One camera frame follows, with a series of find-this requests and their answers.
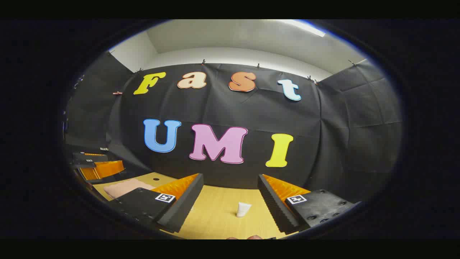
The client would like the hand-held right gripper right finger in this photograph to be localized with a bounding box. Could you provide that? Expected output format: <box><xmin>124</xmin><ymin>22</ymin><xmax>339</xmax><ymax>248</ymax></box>
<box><xmin>258</xmin><ymin>174</ymin><xmax>362</xmax><ymax>234</ymax></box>

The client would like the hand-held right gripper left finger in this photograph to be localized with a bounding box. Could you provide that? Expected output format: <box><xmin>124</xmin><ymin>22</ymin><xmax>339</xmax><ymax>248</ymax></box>
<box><xmin>108</xmin><ymin>173</ymin><xmax>204</xmax><ymax>233</ymax></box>

